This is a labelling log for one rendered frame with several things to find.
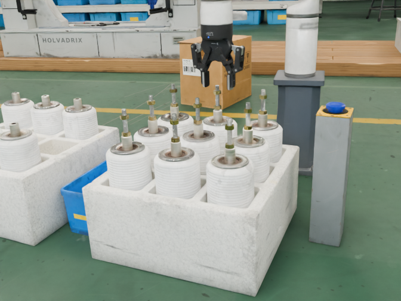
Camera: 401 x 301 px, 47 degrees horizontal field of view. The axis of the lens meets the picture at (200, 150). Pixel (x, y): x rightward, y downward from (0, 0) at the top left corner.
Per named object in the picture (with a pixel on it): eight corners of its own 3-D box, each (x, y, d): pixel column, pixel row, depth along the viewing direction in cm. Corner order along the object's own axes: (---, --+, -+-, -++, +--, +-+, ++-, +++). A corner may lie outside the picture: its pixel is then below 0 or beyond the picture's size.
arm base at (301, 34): (285, 71, 145) (287, 15, 139) (315, 71, 143) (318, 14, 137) (283, 77, 137) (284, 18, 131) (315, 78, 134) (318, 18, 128)
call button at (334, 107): (326, 109, 102) (327, 100, 101) (345, 111, 100) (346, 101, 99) (324, 114, 98) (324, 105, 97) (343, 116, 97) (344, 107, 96)
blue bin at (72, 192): (128, 184, 142) (125, 147, 138) (159, 189, 138) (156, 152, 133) (64, 232, 117) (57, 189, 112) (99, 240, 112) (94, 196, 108)
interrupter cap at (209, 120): (225, 116, 120) (225, 113, 120) (238, 124, 114) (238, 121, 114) (198, 120, 118) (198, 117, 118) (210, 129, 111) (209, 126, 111)
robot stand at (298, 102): (275, 156, 159) (277, 69, 148) (319, 158, 155) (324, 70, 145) (271, 173, 146) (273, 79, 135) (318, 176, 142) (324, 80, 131)
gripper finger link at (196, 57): (199, 42, 113) (205, 65, 114) (193, 43, 114) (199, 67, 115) (193, 43, 111) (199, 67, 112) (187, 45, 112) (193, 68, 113)
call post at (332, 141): (314, 227, 115) (321, 106, 103) (342, 232, 112) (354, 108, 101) (308, 242, 109) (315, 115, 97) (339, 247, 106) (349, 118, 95)
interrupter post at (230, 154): (221, 163, 91) (221, 147, 90) (228, 159, 93) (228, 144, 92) (231, 166, 90) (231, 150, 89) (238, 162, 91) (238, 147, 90)
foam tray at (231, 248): (167, 187, 139) (163, 131, 132) (296, 208, 124) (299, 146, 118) (91, 258, 106) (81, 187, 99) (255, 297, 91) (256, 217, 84)
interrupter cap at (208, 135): (221, 138, 105) (221, 135, 105) (195, 146, 101) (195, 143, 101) (201, 130, 111) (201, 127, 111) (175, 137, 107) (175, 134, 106)
